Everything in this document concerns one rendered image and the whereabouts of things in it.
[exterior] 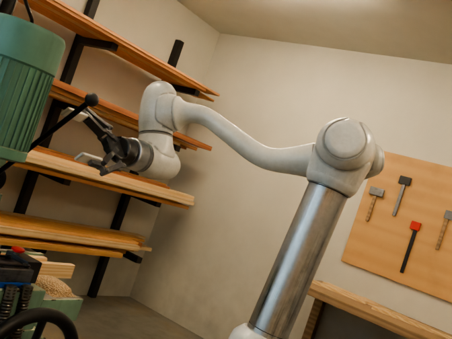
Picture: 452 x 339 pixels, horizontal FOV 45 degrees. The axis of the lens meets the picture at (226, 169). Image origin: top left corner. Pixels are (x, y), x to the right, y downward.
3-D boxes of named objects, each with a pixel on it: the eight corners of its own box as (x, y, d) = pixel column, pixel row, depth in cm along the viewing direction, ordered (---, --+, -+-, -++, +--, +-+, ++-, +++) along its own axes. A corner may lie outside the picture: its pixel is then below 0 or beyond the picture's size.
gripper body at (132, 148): (122, 171, 151) (99, 165, 144) (114, 146, 155) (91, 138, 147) (142, 158, 149) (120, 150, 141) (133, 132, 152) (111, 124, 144)
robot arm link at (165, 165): (124, 175, 158) (128, 132, 161) (157, 184, 172) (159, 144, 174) (155, 173, 153) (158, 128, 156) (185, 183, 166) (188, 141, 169)
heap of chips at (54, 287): (52, 296, 136) (56, 286, 136) (21, 278, 143) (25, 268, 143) (77, 296, 144) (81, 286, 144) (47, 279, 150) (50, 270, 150)
